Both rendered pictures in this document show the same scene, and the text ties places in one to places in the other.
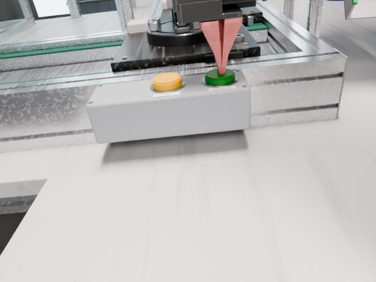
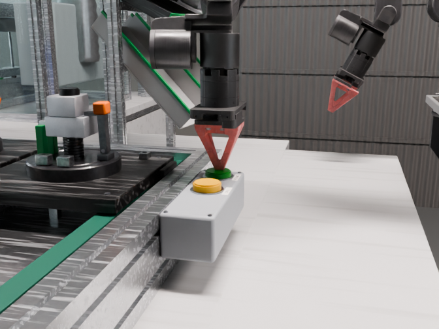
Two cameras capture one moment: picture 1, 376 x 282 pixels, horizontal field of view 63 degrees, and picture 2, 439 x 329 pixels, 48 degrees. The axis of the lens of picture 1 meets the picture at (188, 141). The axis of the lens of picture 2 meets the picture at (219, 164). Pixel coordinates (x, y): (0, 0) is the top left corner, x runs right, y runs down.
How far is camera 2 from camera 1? 0.72 m
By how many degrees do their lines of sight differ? 74
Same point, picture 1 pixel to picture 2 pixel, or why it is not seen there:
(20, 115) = (115, 292)
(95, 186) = (243, 299)
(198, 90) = (230, 183)
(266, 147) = (238, 224)
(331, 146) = (255, 207)
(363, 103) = not seen: hidden behind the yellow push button
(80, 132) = (144, 290)
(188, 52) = (144, 172)
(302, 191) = (296, 225)
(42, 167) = not seen: outside the picture
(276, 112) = not seen: hidden behind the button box
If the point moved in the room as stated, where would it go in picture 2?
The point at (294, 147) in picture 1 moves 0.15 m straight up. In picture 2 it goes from (247, 217) to (248, 133)
